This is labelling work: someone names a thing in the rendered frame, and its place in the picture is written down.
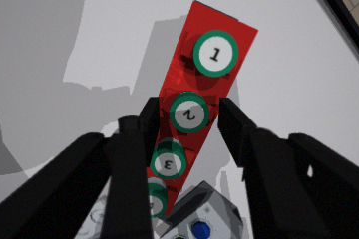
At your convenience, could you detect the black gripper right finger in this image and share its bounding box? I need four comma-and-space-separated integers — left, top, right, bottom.
217, 98, 359, 239

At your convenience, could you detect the white key panel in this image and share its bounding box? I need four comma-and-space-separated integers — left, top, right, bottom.
160, 181, 243, 239

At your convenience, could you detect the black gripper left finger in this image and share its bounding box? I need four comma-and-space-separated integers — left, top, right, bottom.
0, 97, 160, 239

